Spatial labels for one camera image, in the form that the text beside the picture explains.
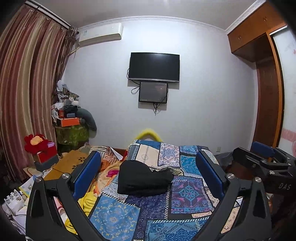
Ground black jacket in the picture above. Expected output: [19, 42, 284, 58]
[117, 160, 174, 197]

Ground yellow cloth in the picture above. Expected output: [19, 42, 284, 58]
[65, 186, 98, 235]

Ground brown wooden door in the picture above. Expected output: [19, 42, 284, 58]
[253, 57, 283, 147]

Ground wooden lap desk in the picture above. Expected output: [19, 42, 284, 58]
[44, 150, 88, 181]

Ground blue patchwork bedspread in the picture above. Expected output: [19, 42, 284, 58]
[89, 139, 241, 241]

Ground red flower plush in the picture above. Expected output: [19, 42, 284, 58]
[24, 133, 57, 158]

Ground green cloth covered cabinet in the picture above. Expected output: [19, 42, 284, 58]
[55, 125, 89, 153]

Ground orange floral blanket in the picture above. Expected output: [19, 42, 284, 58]
[79, 145, 127, 195]

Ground orange box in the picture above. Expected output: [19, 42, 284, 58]
[61, 118, 80, 127]

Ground wooden overhead cabinet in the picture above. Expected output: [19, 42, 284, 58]
[228, 3, 286, 62]

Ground yellow plush toy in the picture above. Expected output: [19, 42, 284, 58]
[135, 128, 163, 142]

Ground striped red curtain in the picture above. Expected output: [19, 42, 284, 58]
[1, 5, 77, 180]

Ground white air conditioner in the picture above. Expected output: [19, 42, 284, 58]
[78, 23, 123, 47]

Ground small wall monitor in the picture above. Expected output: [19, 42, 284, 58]
[138, 82, 169, 103]

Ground wall mounted television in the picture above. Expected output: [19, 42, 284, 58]
[128, 52, 180, 83]

